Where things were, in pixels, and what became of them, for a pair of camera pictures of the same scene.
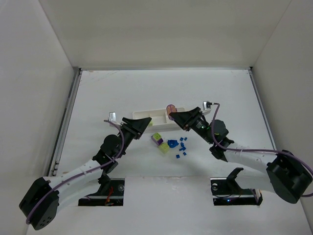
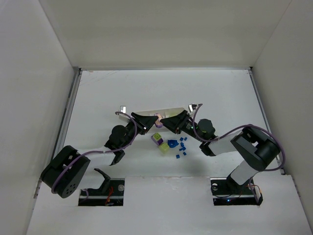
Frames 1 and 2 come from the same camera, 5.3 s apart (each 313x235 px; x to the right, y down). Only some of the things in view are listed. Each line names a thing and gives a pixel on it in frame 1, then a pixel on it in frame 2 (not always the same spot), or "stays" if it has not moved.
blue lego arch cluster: x=172 y=143 stays
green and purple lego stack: x=157 y=138 stays
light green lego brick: x=164 y=148 stays
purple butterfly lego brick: x=170 y=108 -> x=158 y=124
